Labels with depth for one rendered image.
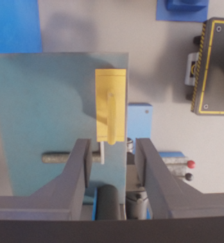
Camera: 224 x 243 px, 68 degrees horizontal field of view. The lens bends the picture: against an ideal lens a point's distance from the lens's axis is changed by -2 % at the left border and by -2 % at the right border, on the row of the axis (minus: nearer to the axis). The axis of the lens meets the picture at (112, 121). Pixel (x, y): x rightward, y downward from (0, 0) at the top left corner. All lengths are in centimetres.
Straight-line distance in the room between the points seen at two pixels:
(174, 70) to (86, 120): 126
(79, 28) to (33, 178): 127
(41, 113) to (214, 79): 124
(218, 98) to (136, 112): 65
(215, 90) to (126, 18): 92
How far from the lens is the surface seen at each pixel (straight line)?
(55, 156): 57
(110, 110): 23
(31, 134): 59
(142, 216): 84
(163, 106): 168
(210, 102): 149
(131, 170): 66
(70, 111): 53
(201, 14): 180
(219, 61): 148
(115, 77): 35
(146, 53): 161
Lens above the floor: 156
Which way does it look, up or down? 73 degrees down
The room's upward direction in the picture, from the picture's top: 176 degrees clockwise
